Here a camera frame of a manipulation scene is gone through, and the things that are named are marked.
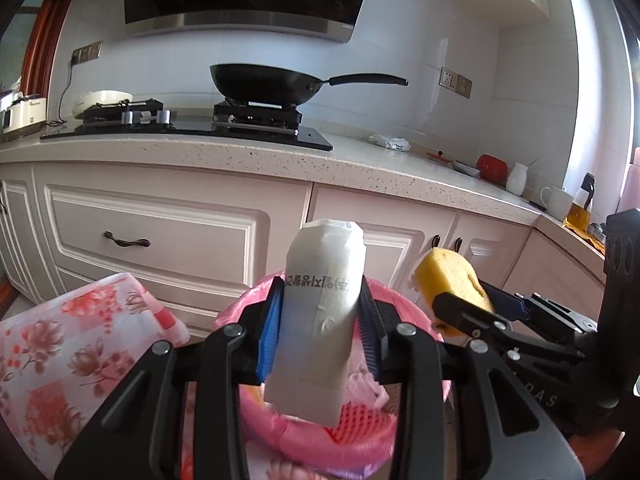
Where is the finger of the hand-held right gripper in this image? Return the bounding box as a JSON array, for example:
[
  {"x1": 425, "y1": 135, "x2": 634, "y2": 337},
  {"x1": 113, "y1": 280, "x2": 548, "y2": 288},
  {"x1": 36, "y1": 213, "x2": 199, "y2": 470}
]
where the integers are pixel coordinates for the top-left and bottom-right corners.
[
  {"x1": 477, "y1": 280, "x2": 598, "y2": 333},
  {"x1": 431, "y1": 292, "x2": 583, "y2": 361}
]

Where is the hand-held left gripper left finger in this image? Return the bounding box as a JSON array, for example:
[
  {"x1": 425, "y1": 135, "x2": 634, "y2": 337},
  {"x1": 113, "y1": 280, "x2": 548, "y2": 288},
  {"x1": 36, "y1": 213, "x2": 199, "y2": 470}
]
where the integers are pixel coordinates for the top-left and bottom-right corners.
[{"x1": 54, "y1": 275, "x2": 288, "y2": 480}]

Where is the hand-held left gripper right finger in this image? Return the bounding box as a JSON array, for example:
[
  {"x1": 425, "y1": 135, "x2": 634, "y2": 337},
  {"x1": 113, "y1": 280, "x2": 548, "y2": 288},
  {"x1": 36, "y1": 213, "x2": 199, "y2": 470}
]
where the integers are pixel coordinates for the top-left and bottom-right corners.
[{"x1": 356, "y1": 277, "x2": 586, "y2": 480}]

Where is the yellow sponge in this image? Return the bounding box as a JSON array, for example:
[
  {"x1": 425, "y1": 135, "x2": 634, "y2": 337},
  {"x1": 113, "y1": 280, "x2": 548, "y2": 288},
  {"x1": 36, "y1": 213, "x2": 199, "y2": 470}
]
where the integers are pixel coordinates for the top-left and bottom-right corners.
[{"x1": 412, "y1": 246, "x2": 496, "y2": 333}]

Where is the white paper carton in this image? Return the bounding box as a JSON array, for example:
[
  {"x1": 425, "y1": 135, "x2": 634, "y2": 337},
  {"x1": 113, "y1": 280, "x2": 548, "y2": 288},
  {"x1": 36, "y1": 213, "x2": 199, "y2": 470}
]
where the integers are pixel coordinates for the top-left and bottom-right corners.
[{"x1": 264, "y1": 219, "x2": 368, "y2": 428}]

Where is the large pink foam net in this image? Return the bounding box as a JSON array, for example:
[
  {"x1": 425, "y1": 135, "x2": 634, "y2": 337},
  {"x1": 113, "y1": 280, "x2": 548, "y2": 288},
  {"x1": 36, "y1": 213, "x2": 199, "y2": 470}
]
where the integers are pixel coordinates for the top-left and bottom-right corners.
[{"x1": 330, "y1": 402, "x2": 396, "y2": 446}]

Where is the pink-lined trash bin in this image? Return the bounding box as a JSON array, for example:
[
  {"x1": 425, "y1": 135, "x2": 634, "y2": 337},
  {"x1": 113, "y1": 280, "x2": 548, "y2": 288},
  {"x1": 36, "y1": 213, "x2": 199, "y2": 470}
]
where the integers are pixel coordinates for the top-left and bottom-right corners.
[{"x1": 215, "y1": 270, "x2": 453, "y2": 480}]

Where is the white mug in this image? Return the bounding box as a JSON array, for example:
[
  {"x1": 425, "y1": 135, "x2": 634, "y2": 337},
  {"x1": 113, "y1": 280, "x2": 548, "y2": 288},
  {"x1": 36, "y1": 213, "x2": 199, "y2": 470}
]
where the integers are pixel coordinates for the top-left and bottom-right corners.
[{"x1": 540, "y1": 186, "x2": 573, "y2": 221}]

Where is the glass oil bottle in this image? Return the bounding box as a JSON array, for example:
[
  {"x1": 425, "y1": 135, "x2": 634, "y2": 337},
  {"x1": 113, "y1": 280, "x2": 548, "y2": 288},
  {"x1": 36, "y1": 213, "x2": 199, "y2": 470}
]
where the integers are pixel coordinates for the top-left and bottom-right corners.
[{"x1": 565, "y1": 172, "x2": 597, "y2": 231}]

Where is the white jar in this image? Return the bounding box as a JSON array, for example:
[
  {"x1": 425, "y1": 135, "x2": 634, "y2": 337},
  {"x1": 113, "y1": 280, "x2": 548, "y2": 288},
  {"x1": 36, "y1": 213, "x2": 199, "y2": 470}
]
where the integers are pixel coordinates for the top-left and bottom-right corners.
[{"x1": 505, "y1": 160, "x2": 538, "y2": 196}]

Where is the small dish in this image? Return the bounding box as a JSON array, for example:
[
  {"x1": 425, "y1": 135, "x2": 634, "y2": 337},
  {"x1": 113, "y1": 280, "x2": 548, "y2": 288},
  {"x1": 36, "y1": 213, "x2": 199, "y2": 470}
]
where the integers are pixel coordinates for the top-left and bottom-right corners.
[{"x1": 426, "y1": 150, "x2": 483, "y2": 177}]

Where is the white kitchen base cabinet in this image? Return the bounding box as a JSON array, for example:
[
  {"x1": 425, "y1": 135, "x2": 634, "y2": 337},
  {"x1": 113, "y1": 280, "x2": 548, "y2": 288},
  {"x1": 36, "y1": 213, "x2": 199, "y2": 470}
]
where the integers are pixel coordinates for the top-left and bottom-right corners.
[{"x1": 0, "y1": 132, "x2": 608, "y2": 361}]

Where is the white plastic bag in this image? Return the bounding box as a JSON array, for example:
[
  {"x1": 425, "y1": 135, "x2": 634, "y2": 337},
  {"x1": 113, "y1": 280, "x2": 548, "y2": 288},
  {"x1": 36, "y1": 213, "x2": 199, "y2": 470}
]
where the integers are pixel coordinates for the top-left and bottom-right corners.
[{"x1": 369, "y1": 132, "x2": 412, "y2": 152}]

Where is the pink floral tablecloth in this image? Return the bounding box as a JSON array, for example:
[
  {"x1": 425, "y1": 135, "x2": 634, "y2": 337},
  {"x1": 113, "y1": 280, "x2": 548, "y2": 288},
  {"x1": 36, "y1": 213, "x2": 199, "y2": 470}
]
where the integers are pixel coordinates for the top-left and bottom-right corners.
[{"x1": 0, "y1": 272, "x2": 191, "y2": 480}]

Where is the black gas stove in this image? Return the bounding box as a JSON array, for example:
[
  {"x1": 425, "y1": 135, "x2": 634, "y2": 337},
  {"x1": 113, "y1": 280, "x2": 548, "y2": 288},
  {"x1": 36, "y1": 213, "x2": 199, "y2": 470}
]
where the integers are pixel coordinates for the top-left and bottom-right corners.
[{"x1": 40, "y1": 97, "x2": 335, "y2": 152}]

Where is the black wok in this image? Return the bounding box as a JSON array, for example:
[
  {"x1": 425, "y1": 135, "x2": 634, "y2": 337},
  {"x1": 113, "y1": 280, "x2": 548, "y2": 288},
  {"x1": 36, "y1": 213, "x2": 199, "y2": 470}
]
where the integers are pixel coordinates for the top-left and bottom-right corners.
[{"x1": 209, "y1": 62, "x2": 410, "y2": 106}]

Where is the white round electric pan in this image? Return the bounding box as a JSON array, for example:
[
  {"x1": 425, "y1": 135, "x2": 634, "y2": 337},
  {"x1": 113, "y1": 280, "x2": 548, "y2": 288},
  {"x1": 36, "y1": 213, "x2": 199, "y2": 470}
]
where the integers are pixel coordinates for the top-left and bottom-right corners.
[{"x1": 69, "y1": 90, "x2": 135, "y2": 118}]

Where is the white rice cooker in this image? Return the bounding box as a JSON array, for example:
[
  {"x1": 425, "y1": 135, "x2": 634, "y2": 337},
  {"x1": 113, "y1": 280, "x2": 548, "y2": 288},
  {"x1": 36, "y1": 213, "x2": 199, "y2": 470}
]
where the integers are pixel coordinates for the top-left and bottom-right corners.
[{"x1": 0, "y1": 91, "x2": 48, "y2": 142}]

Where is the wooden glass sliding door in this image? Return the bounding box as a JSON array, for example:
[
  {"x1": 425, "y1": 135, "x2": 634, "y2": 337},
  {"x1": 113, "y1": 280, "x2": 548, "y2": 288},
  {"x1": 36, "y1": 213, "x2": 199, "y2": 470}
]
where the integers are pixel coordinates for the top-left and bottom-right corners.
[{"x1": 20, "y1": 0, "x2": 73, "y2": 98}]

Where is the white drawer with dark handle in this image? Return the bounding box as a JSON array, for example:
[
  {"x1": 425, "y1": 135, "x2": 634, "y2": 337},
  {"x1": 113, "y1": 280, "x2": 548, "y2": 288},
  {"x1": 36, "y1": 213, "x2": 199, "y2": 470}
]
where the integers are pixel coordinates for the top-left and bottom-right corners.
[{"x1": 34, "y1": 165, "x2": 313, "y2": 311}]

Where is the gold wall socket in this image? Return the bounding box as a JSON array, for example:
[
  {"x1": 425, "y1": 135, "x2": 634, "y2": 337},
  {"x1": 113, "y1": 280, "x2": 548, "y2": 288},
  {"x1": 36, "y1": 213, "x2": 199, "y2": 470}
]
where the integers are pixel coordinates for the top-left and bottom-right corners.
[{"x1": 439, "y1": 66, "x2": 473, "y2": 100}]

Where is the black power cable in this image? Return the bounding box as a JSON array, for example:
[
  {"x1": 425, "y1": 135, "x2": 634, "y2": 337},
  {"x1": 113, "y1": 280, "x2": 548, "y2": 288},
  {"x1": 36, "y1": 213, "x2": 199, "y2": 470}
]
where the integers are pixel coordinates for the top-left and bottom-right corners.
[{"x1": 47, "y1": 62, "x2": 76, "y2": 126}]

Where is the wall socket with plug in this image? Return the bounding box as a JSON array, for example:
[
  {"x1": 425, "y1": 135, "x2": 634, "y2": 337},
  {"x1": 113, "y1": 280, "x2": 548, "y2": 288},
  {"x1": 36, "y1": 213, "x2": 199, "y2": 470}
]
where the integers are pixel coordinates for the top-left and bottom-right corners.
[{"x1": 70, "y1": 41, "x2": 103, "y2": 66}]

